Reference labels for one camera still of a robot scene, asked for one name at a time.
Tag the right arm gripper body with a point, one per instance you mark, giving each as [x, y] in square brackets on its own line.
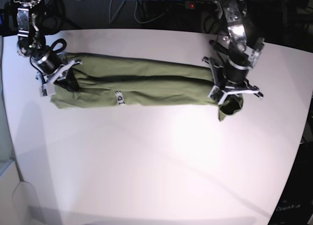
[51, 67]

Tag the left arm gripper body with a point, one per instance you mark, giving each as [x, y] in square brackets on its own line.
[229, 78]

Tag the green T-shirt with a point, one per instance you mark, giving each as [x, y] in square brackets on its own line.
[106, 81]

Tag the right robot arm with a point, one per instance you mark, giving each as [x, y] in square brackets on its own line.
[35, 20]

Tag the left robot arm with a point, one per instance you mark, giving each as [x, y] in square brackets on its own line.
[234, 12]

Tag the white panel at left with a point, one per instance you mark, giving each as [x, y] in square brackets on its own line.
[19, 204]

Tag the black OpenArm case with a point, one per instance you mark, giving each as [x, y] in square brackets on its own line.
[295, 206]

